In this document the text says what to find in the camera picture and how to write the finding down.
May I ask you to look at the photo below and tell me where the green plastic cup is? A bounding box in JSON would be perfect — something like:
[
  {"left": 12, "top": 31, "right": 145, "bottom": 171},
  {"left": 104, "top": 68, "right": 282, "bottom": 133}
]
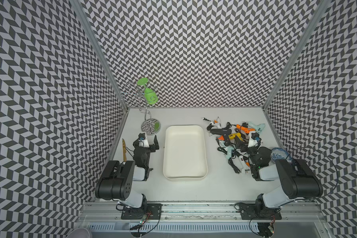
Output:
[{"left": 137, "top": 77, "right": 158, "bottom": 105}]

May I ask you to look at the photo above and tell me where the blue patterned ceramic bowl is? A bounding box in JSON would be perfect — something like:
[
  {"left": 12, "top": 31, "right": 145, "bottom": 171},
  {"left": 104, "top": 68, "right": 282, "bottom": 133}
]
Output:
[{"left": 270, "top": 148, "right": 292, "bottom": 162}]

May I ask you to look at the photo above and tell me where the orange glue gun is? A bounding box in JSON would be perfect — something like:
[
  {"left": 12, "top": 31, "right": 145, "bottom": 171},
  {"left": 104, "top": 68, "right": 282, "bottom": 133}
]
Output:
[{"left": 236, "top": 125, "right": 255, "bottom": 134}]

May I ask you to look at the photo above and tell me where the white glue gun right pile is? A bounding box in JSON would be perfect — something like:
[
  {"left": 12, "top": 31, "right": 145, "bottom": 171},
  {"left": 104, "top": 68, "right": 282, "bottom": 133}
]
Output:
[{"left": 248, "top": 131, "right": 261, "bottom": 148}]

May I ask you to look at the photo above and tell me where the cream plastic storage box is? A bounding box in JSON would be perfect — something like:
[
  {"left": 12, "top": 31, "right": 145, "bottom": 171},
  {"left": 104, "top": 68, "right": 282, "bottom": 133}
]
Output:
[{"left": 163, "top": 125, "right": 208, "bottom": 181}]

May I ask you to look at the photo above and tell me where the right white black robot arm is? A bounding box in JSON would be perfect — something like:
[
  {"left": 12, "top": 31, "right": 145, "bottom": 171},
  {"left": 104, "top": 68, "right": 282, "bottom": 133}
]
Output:
[{"left": 249, "top": 147, "right": 323, "bottom": 213}]

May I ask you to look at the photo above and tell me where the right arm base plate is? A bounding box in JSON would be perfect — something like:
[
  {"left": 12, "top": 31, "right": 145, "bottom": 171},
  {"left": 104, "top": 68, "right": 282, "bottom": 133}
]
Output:
[{"left": 237, "top": 203, "right": 282, "bottom": 220}]

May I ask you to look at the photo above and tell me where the small white glue gun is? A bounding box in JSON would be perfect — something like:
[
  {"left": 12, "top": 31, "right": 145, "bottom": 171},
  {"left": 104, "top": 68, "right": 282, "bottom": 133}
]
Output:
[{"left": 202, "top": 117, "right": 222, "bottom": 131}]

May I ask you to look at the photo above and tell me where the black hot glue gun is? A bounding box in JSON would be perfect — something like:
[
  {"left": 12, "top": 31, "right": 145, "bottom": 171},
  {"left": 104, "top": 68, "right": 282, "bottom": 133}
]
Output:
[{"left": 209, "top": 129, "right": 232, "bottom": 146}]

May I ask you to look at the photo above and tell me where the aluminium rail frame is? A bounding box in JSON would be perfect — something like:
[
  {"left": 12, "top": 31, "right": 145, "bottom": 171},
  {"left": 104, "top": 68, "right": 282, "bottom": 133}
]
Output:
[{"left": 74, "top": 201, "right": 334, "bottom": 238}]

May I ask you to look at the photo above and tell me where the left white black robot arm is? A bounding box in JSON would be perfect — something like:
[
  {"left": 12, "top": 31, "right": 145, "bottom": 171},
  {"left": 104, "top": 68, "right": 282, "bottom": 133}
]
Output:
[{"left": 95, "top": 133, "right": 160, "bottom": 211}]

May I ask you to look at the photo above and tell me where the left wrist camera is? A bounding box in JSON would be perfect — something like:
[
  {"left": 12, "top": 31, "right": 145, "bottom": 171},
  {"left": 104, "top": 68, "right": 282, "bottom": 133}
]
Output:
[{"left": 137, "top": 133, "right": 149, "bottom": 148}]

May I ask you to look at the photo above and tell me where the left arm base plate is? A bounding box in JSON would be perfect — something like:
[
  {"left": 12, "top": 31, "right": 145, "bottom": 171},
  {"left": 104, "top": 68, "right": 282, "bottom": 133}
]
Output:
[{"left": 121, "top": 203, "right": 162, "bottom": 220}]

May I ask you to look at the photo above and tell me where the wooden yellow knife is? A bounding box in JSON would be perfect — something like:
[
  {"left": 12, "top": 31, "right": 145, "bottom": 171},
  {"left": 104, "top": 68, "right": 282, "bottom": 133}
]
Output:
[{"left": 122, "top": 139, "right": 127, "bottom": 162}]

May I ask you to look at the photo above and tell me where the mint glue gun at back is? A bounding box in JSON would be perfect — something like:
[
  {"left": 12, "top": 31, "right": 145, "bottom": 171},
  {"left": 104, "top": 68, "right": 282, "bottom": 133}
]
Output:
[{"left": 248, "top": 122, "right": 266, "bottom": 133}]

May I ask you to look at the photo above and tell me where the yellow glue gun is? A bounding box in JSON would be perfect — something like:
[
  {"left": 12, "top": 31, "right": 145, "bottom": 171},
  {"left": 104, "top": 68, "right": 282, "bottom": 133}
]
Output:
[{"left": 228, "top": 132, "right": 243, "bottom": 141}]

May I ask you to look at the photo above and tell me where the mint green glue gun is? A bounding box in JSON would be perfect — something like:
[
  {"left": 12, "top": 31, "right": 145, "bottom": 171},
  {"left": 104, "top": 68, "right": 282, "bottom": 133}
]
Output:
[{"left": 219, "top": 141, "right": 234, "bottom": 159}]

